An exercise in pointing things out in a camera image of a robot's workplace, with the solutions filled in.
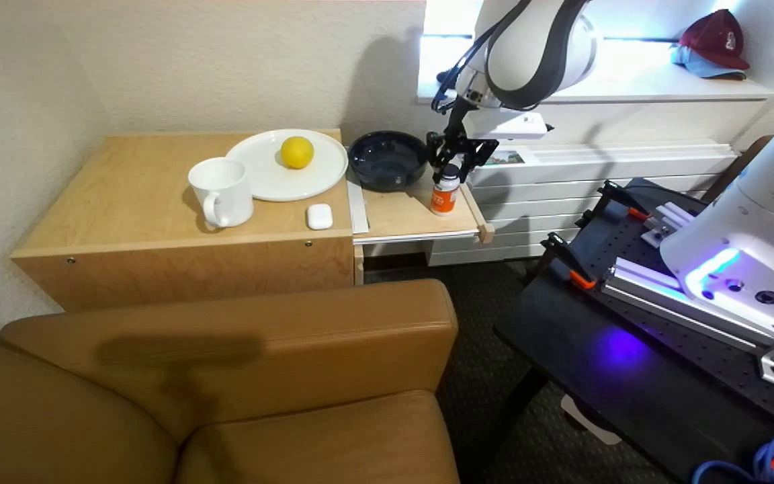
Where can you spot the brown leather armchair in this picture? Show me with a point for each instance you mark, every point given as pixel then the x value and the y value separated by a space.
pixel 226 394

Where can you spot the white ceramic mug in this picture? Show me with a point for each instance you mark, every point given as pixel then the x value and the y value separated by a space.
pixel 224 188

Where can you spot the dark blue bowl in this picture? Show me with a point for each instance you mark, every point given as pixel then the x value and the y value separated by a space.
pixel 389 161

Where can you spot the white bottle with orange base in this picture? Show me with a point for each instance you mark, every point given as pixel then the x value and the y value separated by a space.
pixel 445 193

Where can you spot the dark red baseball cap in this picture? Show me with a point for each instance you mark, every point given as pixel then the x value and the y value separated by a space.
pixel 716 39

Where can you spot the white round plate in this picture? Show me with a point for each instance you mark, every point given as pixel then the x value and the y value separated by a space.
pixel 261 175

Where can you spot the white window sill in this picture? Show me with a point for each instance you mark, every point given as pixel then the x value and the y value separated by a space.
pixel 656 82

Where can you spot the white paper scrap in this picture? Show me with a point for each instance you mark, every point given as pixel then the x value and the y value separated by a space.
pixel 589 421

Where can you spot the short aluminium rail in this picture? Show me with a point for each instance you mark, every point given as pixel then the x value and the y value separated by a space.
pixel 671 224

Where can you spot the small white earbuds case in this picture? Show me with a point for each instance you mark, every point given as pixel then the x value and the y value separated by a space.
pixel 318 216

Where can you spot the wooden pull-out tray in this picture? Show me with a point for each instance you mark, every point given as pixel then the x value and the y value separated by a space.
pixel 404 219

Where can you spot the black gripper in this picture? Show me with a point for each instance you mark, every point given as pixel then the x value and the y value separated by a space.
pixel 464 142

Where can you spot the black robot table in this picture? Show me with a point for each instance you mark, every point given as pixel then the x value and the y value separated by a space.
pixel 620 357

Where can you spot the long aluminium rail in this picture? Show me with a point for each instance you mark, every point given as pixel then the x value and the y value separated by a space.
pixel 674 305

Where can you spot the yellow lemon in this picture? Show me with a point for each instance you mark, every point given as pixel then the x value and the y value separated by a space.
pixel 298 152

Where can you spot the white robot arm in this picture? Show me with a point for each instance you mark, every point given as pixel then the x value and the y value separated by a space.
pixel 530 44

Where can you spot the light wooden desk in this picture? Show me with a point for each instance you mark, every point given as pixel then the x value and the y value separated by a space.
pixel 128 216

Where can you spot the white wall heater unit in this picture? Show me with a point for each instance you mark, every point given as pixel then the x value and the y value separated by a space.
pixel 549 192

